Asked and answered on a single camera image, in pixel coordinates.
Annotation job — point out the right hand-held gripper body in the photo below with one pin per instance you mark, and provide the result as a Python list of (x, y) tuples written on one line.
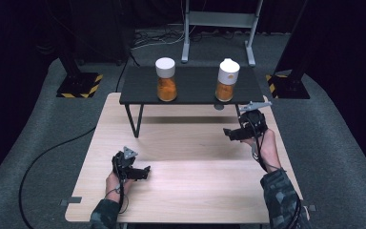
[(253, 122)]

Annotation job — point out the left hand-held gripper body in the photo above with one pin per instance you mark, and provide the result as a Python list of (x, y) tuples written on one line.
[(125, 162)]

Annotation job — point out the dome-lid bottle of orange powder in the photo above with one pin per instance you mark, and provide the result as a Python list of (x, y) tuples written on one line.
[(226, 81)]

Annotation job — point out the black shelf with metal legs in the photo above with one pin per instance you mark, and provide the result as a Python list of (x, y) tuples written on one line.
[(192, 85)]

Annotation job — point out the flat-lid jar of orange powder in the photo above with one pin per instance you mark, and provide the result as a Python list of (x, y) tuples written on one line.
[(166, 81)]

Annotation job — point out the person's left hand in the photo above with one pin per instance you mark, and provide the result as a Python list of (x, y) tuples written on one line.
[(116, 186)]

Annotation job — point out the person's right hand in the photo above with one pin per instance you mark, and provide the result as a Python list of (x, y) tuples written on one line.
[(268, 149)]

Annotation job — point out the grey round disc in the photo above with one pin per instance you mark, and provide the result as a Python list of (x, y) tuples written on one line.
[(218, 107)]

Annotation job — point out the black stand with striped base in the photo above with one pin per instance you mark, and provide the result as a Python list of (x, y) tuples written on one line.
[(80, 84), (288, 84)]

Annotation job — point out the grey tape strip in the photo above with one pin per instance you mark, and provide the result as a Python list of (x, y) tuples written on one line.
[(71, 200), (312, 208)]

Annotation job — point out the grey metal stand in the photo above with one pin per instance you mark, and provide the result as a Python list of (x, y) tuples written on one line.
[(219, 19)]

